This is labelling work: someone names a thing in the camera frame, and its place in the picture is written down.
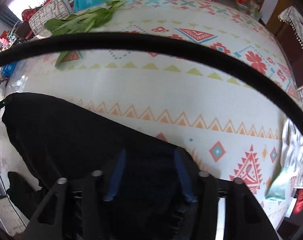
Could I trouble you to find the black pants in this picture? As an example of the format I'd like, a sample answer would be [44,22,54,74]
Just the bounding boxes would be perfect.
[1,93,217,240]

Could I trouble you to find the patterned tablecloth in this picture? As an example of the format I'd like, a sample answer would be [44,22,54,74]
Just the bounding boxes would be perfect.
[3,0,298,228]

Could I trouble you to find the blue tissue pack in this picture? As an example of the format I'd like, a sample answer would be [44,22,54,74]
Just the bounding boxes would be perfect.
[1,61,17,78]

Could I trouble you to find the green leafy vegetables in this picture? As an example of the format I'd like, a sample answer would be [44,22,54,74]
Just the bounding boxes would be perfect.
[43,0,126,67]

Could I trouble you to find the black cable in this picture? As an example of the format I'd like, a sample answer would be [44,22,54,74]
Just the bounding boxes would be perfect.
[0,31,303,140]

